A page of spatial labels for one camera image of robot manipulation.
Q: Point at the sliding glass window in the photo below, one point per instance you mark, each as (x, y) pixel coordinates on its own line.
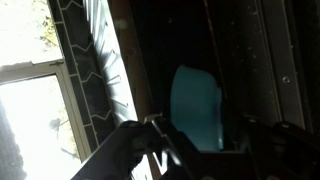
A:
(39, 134)

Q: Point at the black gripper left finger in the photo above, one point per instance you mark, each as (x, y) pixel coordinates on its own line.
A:
(124, 149)

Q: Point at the blue plastic bowl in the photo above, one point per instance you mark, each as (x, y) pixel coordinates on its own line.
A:
(195, 108)

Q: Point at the silver toaster oven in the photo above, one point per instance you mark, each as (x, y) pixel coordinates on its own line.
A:
(263, 54)

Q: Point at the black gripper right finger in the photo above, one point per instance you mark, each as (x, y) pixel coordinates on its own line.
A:
(283, 151)

